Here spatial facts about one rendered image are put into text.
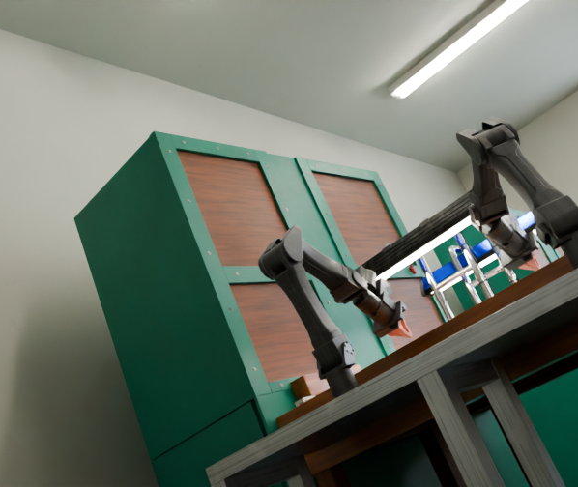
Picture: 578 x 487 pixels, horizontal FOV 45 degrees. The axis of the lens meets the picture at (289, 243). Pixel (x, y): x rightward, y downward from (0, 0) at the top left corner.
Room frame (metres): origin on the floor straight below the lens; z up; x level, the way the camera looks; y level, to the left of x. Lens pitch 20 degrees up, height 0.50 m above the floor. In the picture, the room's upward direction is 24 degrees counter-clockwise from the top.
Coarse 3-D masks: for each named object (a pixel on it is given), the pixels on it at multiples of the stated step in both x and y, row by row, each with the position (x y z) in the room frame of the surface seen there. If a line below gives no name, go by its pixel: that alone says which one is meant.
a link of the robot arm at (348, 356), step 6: (348, 342) 1.60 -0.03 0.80; (342, 348) 1.58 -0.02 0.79; (348, 348) 1.59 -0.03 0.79; (342, 354) 1.57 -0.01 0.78; (348, 354) 1.58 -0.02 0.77; (342, 360) 1.57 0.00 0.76; (348, 360) 1.57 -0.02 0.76; (354, 360) 1.59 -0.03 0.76; (318, 366) 1.62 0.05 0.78; (336, 366) 1.57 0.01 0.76; (342, 366) 1.57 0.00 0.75; (348, 366) 1.59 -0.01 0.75; (324, 372) 1.61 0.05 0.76; (330, 372) 1.59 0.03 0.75; (324, 378) 1.60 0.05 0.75
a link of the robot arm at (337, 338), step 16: (272, 256) 1.54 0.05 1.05; (272, 272) 1.56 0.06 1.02; (288, 272) 1.55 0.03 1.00; (304, 272) 1.58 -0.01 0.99; (288, 288) 1.56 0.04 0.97; (304, 288) 1.56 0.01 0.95; (304, 304) 1.56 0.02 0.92; (320, 304) 1.59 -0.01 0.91; (304, 320) 1.58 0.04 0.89; (320, 320) 1.57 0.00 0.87; (320, 336) 1.58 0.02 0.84; (336, 336) 1.58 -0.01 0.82; (320, 352) 1.59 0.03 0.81; (336, 352) 1.57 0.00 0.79
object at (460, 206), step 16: (448, 208) 1.91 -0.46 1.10; (464, 208) 1.86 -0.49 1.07; (432, 224) 1.94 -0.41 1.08; (448, 224) 1.89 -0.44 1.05; (400, 240) 2.02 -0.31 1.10; (416, 240) 1.97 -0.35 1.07; (432, 240) 1.94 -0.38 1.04; (384, 256) 2.05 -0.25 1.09; (400, 256) 2.00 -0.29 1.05; (384, 272) 2.06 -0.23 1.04
